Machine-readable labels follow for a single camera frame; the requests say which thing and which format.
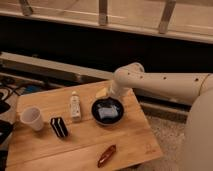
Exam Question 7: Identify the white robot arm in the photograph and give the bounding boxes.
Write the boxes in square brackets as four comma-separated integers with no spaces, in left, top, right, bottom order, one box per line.
[109,63,213,171]

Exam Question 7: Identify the black and white eraser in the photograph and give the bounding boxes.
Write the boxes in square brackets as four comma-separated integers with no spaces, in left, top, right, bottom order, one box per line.
[50,117,68,138]

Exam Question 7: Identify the yellow block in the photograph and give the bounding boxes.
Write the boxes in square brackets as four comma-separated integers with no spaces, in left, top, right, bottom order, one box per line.
[96,88,108,99]

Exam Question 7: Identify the black round bowl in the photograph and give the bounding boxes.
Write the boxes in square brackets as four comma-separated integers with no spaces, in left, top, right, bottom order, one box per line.
[91,98,124,125]

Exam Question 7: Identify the white tube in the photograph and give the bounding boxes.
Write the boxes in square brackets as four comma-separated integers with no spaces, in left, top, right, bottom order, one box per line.
[70,91,81,122]

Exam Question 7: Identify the wooden table board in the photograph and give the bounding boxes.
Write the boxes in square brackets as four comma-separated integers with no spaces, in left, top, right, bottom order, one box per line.
[6,81,162,171]

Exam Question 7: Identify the reddish brown pen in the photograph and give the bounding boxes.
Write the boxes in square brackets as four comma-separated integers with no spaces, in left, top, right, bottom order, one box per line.
[97,145,116,168]

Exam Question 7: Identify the white plastic cup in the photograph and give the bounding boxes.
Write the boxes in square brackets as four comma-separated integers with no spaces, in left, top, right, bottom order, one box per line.
[20,107,44,131]

